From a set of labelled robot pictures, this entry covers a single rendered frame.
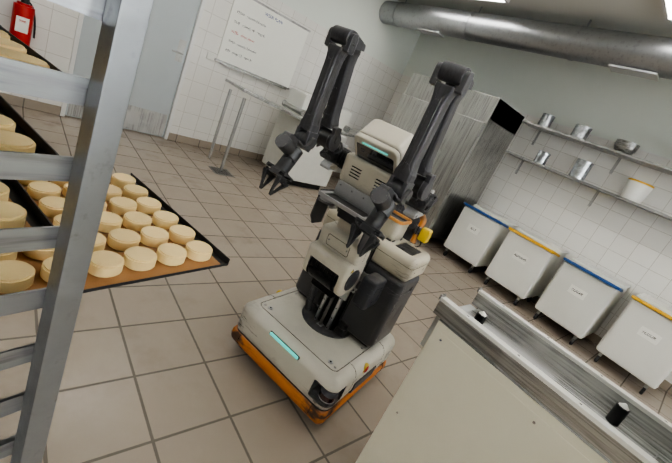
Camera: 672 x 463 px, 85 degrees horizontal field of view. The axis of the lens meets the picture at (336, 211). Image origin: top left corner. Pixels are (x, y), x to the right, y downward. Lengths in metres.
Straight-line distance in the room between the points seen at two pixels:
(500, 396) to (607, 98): 4.64
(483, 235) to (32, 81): 4.70
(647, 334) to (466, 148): 2.54
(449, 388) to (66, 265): 1.06
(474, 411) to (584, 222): 4.18
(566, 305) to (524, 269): 0.53
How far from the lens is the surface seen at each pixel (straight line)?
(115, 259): 0.68
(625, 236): 5.17
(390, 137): 1.43
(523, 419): 1.21
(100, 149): 0.48
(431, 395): 1.32
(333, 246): 1.60
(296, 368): 1.77
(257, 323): 1.86
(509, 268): 4.76
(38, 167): 0.51
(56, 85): 0.48
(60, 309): 0.59
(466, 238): 4.97
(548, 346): 1.46
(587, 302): 4.57
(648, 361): 4.57
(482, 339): 1.21
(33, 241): 0.55
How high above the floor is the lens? 1.33
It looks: 16 degrees down
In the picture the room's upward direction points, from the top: 24 degrees clockwise
